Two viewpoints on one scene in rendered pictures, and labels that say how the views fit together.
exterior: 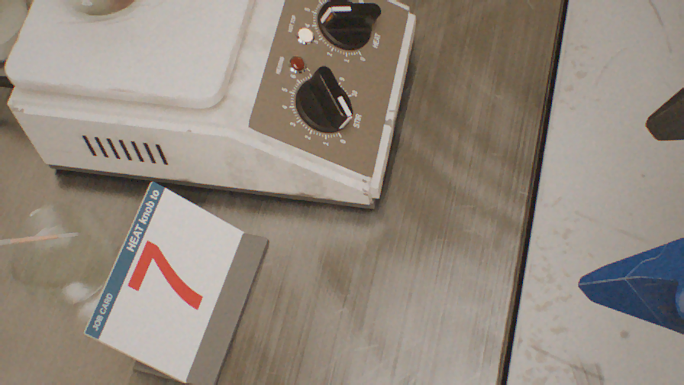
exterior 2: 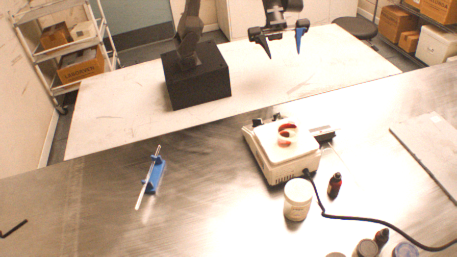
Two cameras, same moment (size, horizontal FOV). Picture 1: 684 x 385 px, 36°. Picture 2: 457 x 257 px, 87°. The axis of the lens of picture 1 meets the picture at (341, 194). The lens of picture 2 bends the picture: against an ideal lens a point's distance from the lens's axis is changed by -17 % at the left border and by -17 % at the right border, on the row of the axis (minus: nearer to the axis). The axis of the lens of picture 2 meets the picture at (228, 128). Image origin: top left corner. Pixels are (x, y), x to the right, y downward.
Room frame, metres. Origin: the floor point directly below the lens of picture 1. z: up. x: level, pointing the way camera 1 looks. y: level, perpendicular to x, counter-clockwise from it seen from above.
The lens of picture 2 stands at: (0.76, 0.39, 1.46)
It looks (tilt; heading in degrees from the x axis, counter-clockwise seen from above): 43 degrees down; 236
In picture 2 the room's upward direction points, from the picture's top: 7 degrees counter-clockwise
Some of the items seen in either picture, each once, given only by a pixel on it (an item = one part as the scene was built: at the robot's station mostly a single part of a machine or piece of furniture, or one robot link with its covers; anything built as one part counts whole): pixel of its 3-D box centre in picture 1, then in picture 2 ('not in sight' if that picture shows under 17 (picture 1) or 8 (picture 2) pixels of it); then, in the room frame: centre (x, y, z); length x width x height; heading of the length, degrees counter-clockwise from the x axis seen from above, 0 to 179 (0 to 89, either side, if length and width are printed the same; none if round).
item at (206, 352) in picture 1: (181, 283); (320, 130); (0.26, 0.09, 0.92); 0.09 x 0.06 x 0.04; 154
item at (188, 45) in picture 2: not in sight; (183, 37); (0.39, -0.33, 1.10); 0.09 x 0.07 x 0.06; 70
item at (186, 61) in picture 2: not in sight; (187, 55); (0.39, -0.33, 1.04); 0.07 x 0.07 x 0.06; 75
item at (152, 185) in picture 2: not in sight; (152, 172); (0.67, -0.10, 0.92); 0.10 x 0.03 x 0.04; 44
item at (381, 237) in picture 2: not in sight; (381, 237); (0.43, 0.38, 0.94); 0.03 x 0.03 x 0.07
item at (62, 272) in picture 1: (62, 254); (331, 153); (0.30, 0.16, 0.91); 0.06 x 0.06 x 0.02
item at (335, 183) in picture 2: not in sight; (335, 182); (0.38, 0.23, 0.94); 0.03 x 0.03 x 0.07
